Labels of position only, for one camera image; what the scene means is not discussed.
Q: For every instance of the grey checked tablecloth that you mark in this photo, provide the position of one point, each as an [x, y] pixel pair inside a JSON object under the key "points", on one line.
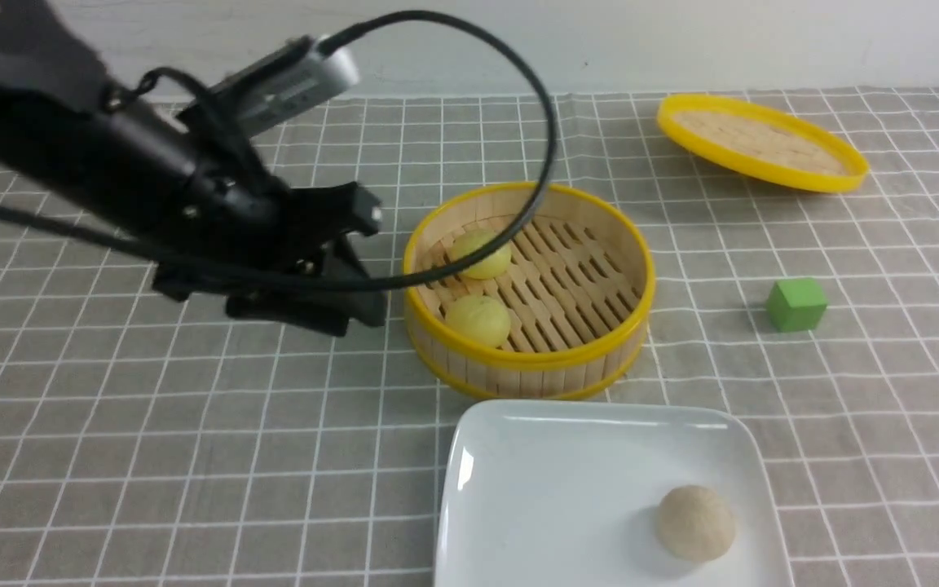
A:
{"points": [[148, 443]]}

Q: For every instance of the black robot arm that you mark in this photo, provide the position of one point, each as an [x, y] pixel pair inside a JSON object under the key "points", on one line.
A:
{"points": [[169, 164]]}

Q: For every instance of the white steamed bun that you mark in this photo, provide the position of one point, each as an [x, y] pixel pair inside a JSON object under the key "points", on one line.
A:
{"points": [[695, 524]]}

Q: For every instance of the green cube block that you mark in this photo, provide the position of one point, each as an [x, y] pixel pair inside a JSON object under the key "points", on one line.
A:
{"points": [[796, 304]]}

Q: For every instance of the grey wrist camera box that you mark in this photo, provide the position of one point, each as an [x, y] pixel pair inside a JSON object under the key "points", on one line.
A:
{"points": [[288, 82]]}

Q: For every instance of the bamboo steamer basket yellow rim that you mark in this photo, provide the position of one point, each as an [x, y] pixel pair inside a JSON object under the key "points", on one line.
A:
{"points": [[579, 291]]}

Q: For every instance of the white square plate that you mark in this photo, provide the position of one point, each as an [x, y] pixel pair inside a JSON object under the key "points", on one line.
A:
{"points": [[554, 493]]}

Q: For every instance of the yellow rimmed bamboo steamer lid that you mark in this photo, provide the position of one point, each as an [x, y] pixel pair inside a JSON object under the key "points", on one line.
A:
{"points": [[762, 143]]}

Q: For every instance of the yellow steamed bun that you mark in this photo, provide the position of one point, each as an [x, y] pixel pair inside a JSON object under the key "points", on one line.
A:
{"points": [[481, 319], [494, 265]]}

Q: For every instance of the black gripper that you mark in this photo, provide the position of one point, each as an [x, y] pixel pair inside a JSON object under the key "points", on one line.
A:
{"points": [[298, 232]]}

